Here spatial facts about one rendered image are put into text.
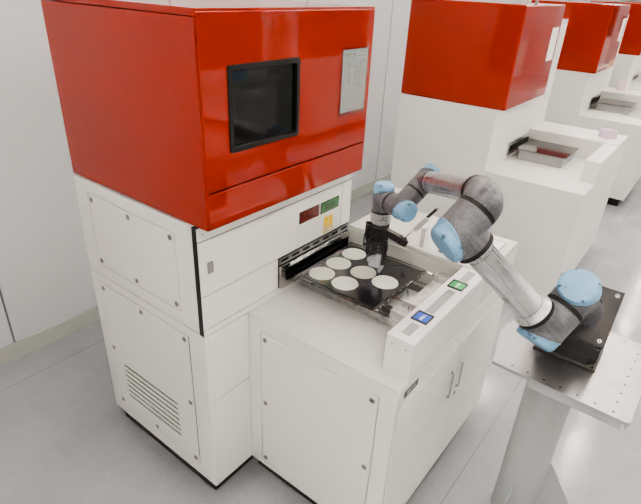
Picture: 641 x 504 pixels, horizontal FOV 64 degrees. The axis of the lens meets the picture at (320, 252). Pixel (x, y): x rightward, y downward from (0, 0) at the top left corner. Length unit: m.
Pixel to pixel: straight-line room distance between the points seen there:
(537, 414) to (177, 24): 1.67
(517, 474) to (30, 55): 2.76
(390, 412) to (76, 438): 1.57
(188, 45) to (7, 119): 1.58
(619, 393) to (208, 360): 1.31
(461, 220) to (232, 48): 0.75
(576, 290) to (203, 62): 1.19
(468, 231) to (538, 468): 1.10
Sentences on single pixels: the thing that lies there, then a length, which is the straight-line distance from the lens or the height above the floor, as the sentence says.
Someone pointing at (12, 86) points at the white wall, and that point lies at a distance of 2.85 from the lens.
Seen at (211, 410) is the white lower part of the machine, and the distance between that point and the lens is 1.99.
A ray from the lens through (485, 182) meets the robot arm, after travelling 1.46.
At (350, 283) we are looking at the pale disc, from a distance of 1.91.
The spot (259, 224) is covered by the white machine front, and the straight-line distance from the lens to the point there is 1.75.
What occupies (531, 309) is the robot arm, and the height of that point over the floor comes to 1.09.
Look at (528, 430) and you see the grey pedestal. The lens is 2.09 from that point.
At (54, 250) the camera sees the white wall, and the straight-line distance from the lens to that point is 3.12.
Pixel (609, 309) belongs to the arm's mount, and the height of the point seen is 1.01.
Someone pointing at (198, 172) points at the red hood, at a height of 1.40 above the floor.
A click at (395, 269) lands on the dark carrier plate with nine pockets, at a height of 0.90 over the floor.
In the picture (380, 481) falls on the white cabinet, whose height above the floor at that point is 0.42.
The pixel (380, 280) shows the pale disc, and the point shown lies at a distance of 1.95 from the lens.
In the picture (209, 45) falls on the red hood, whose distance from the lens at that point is 1.41.
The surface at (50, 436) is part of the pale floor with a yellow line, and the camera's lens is 2.77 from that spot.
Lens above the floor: 1.88
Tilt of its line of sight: 28 degrees down
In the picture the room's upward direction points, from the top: 3 degrees clockwise
